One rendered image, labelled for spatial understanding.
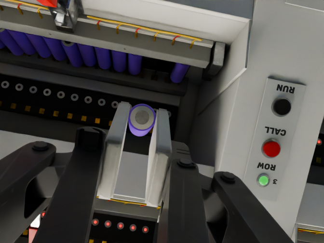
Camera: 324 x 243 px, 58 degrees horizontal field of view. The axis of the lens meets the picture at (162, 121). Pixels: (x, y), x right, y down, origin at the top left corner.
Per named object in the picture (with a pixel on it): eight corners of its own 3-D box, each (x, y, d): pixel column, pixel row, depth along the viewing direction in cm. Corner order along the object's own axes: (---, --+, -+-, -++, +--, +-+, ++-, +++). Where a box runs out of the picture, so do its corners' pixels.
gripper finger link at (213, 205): (169, 185, 12) (242, 198, 12) (167, 139, 16) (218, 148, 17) (162, 217, 12) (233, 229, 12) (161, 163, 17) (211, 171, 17)
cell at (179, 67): (171, 70, 42) (179, 49, 35) (183, 72, 42) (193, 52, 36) (169, 81, 41) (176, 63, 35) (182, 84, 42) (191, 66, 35)
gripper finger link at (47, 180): (92, 207, 12) (15, 196, 11) (108, 154, 17) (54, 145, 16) (97, 174, 11) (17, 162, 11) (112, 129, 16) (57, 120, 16)
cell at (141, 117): (133, 139, 25) (133, 135, 18) (126, 119, 25) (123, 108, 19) (153, 132, 25) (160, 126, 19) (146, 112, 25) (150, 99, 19)
